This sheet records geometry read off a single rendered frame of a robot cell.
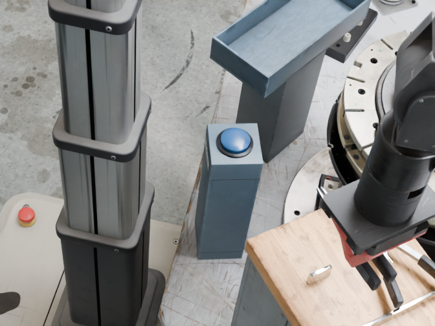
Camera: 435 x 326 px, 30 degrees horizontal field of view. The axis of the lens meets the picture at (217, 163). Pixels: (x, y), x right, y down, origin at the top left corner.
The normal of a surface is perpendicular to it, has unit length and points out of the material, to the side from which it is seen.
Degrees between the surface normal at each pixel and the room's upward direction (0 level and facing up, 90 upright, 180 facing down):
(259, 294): 90
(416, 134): 82
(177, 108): 0
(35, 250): 0
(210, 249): 90
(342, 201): 1
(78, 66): 90
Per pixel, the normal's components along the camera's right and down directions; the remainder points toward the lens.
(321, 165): 0.09, -0.59
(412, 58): -0.66, -0.62
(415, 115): -0.19, 0.69
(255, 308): -0.88, 0.33
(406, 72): -0.80, -0.52
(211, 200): 0.09, 0.81
